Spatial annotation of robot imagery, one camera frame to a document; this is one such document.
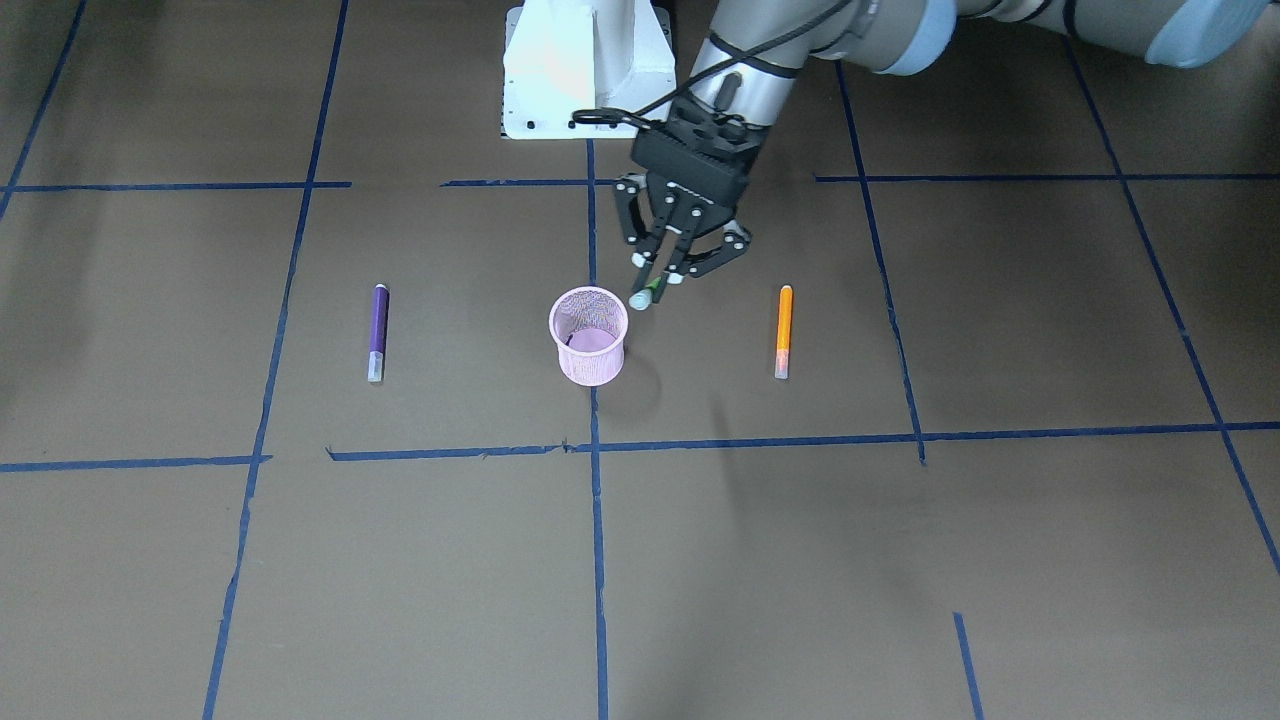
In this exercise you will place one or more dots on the green highlighter pen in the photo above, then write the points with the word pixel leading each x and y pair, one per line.
pixel 648 295

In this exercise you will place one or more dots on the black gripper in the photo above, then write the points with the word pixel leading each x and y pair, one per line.
pixel 668 219

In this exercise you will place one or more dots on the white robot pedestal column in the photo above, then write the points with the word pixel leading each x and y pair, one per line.
pixel 566 56

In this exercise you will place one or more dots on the pink mesh pen holder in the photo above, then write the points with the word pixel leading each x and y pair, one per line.
pixel 589 326

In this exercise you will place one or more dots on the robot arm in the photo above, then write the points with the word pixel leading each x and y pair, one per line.
pixel 754 50

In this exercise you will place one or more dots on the purple highlighter pen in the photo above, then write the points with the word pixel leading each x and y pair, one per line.
pixel 377 345

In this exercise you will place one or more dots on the orange highlighter pen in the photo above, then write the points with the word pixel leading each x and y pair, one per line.
pixel 783 335

